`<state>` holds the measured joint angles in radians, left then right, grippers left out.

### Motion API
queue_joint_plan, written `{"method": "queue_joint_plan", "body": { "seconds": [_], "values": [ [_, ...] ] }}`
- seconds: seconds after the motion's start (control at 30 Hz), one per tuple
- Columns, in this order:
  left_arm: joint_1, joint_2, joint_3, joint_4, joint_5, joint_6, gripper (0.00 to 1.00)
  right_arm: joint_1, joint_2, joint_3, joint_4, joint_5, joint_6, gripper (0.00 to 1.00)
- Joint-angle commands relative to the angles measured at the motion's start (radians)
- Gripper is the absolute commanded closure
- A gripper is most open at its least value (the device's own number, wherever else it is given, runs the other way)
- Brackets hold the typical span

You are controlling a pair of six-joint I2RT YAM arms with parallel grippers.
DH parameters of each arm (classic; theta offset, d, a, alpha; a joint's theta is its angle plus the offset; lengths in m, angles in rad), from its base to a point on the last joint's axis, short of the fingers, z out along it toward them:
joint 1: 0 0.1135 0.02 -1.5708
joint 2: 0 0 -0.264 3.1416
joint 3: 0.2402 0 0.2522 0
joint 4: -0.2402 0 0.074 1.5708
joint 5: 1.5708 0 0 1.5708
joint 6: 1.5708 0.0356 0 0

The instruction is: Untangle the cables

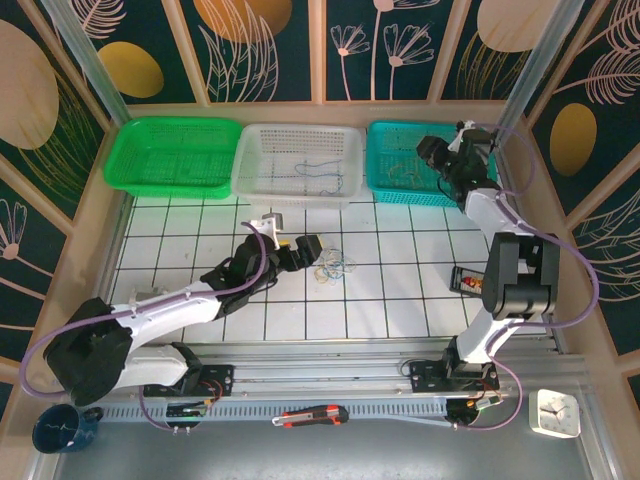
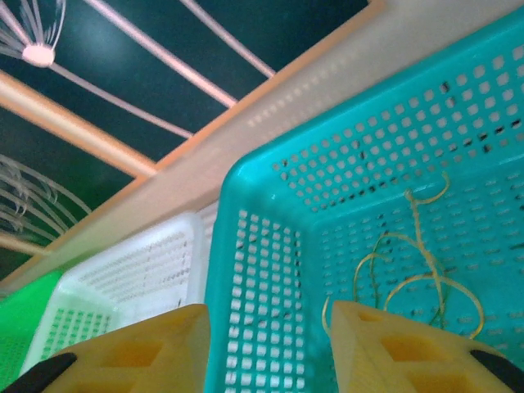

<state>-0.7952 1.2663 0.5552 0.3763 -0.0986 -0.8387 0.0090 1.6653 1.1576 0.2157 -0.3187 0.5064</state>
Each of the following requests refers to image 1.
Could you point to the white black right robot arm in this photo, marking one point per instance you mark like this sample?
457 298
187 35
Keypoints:
500 215

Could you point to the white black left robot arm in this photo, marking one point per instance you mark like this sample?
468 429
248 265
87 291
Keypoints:
165 310

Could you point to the teal plastic basket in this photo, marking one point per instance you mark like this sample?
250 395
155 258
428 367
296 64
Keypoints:
400 127

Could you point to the white plastic basket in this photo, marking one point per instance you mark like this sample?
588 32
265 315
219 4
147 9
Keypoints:
300 132

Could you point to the black box with orange parts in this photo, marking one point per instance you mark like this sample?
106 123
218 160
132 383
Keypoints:
467 282

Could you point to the small circuit board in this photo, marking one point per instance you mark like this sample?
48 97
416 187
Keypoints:
185 412
480 404

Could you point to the orange black utility knife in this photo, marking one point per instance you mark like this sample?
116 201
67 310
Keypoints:
310 416

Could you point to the green plastic basket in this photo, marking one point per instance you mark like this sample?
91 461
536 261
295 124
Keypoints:
170 125

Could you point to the dark blue mug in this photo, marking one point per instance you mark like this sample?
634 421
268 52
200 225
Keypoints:
60 430

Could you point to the white square clock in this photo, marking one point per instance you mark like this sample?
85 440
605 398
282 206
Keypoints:
555 412

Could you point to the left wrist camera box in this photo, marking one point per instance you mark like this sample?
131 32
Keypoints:
270 222

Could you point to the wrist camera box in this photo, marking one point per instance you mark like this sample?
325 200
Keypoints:
462 135
270 222

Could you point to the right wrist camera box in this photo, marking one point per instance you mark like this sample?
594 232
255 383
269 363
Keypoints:
462 135

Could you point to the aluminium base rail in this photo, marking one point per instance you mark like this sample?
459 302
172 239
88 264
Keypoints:
320 370

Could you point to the aluminium corner post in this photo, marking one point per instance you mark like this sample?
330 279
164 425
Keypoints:
540 55
85 55

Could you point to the aluminium side rail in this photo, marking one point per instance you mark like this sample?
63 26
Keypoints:
595 425
112 240

